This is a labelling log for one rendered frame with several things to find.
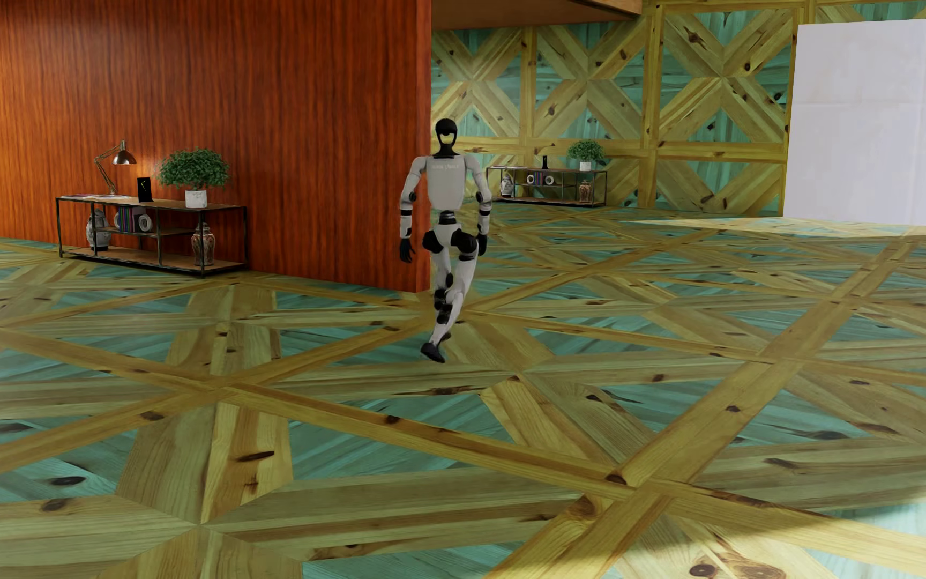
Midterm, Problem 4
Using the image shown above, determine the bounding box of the black metal wood console table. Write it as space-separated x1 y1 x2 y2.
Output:
55 194 249 278
486 166 609 209

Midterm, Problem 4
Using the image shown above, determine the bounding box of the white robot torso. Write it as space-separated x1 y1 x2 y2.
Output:
424 154 472 225

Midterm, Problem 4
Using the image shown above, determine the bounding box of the large white wall panel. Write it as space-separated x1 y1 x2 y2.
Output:
782 16 926 230

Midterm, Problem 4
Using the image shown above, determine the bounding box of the green plant in white pot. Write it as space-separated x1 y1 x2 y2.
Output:
158 148 232 210
566 139 609 172

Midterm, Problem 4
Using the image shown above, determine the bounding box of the robot right leg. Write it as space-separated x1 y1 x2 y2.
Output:
421 227 454 326

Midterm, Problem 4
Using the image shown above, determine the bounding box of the brass desk lamp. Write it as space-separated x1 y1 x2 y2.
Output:
94 140 138 198

